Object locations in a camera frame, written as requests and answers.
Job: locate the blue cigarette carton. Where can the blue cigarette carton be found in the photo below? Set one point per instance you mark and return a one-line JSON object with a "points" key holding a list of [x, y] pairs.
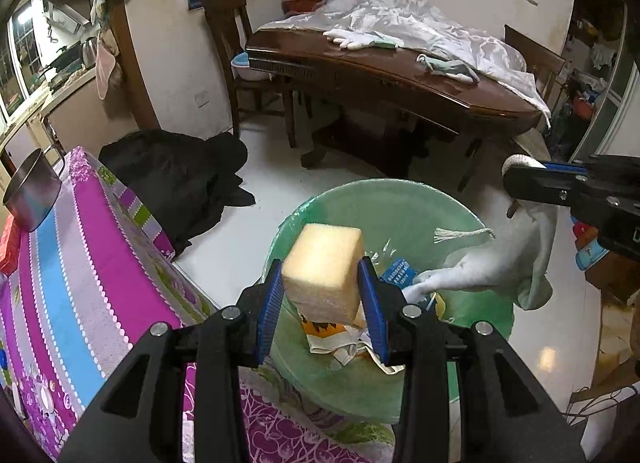
{"points": [[399, 273]]}

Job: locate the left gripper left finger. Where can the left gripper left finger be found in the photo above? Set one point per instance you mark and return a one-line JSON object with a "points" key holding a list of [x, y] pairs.
{"points": [[137, 415]]}

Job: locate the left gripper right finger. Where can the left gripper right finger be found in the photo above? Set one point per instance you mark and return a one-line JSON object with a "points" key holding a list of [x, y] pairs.
{"points": [[506, 415]]}

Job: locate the dark wooden table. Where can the dark wooden table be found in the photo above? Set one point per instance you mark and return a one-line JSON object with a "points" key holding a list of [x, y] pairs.
{"points": [[385, 80]]}

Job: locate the black cloth pile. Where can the black cloth pile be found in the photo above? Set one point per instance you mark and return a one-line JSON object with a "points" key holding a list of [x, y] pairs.
{"points": [[186, 182]]}

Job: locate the orange white paper bag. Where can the orange white paper bag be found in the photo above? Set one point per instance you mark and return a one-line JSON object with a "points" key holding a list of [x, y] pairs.
{"points": [[344, 342]]}

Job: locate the red small box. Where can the red small box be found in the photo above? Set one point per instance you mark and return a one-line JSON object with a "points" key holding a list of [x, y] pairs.
{"points": [[10, 246]]}

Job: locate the yellow sponge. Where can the yellow sponge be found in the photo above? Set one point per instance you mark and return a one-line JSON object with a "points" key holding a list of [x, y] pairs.
{"points": [[320, 273]]}

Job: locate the white plastic sheet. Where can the white plastic sheet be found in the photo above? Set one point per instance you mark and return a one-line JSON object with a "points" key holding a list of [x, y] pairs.
{"points": [[421, 26]]}

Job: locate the white cloth rag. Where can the white cloth rag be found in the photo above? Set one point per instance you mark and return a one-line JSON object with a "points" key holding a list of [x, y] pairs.
{"points": [[513, 264]]}

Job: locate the electric kettle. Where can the electric kettle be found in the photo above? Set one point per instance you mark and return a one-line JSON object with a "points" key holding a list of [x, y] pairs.
{"points": [[89, 50]]}

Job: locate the floral purple blue tablecloth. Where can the floral purple blue tablecloth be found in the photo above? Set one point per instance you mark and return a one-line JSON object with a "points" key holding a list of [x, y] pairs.
{"points": [[89, 281]]}

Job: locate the steel pot with handle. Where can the steel pot with handle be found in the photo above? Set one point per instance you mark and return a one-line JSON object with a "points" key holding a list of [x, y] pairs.
{"points": [[33, 189]]}

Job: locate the wooden chair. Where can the wooden chair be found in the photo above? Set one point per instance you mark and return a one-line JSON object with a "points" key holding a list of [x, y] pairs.
{"points": [[250, 91]]}

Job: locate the blue plastic basin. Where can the blue plastic basin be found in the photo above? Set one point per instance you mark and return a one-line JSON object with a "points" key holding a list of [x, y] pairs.
{"points": [[241, 67]]}

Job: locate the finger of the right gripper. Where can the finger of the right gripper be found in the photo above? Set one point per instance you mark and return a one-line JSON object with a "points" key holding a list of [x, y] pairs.
{"points": [[565, 168], [539, 185]]}

